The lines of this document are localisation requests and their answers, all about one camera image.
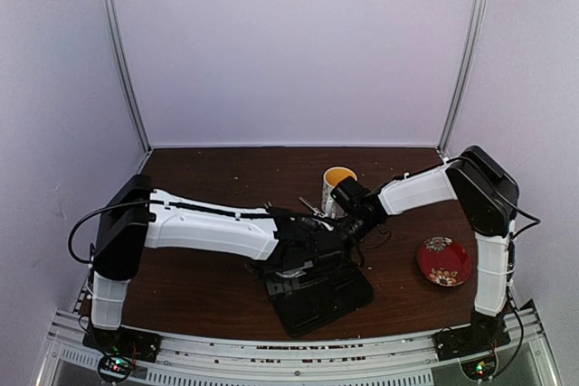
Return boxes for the silver thinning scissors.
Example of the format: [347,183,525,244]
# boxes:
[299,196,326,217]

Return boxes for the black zippered tool case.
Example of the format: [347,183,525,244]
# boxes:
[265,265,374,338]

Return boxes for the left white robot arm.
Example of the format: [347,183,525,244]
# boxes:
[90,174,349,353]

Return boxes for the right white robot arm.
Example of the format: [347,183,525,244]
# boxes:
[328,146,522,352]

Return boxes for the white floral mug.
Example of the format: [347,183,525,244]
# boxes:
[320,166,357,219]

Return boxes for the red floral plate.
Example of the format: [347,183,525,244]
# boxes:
[416,236,472,287]

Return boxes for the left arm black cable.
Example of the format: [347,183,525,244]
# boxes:
[67,198,281,265]

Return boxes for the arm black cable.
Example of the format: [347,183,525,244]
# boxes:
[393,155,543,360]
[67,198,281,265]

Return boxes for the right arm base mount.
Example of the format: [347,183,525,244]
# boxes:
[432,309,511,361]

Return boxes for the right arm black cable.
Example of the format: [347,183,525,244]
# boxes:
[393,155,543,360]

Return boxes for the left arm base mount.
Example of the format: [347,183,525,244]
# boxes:
[82,324,162,362]

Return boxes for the aluminium front rail frame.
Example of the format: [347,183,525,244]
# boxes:
[32,308,563,385]

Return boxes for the right aluminium corner post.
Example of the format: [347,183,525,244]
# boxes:
[437,0,488,158]

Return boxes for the aluminium corner post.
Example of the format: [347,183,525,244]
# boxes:
[103,0,152,154]
[437,0,488,158]

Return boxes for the left aluminium corner post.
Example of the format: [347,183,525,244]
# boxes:
[103,0,152,154]

